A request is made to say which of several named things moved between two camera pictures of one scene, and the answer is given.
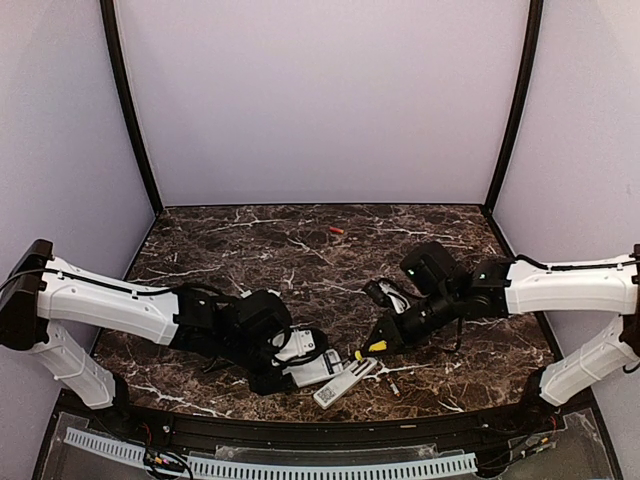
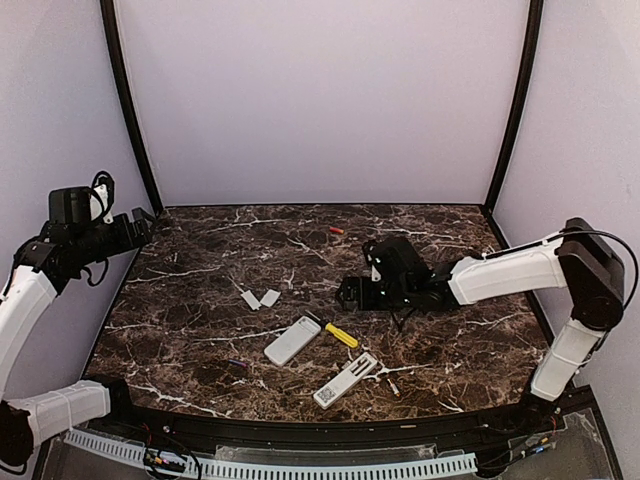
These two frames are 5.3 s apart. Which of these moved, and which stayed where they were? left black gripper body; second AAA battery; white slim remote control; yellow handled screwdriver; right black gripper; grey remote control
Moved: right black gripper; left black gripper body; grey remote control; yellow handled screwdriver
Stayed: second AAA battery; white slim remote control
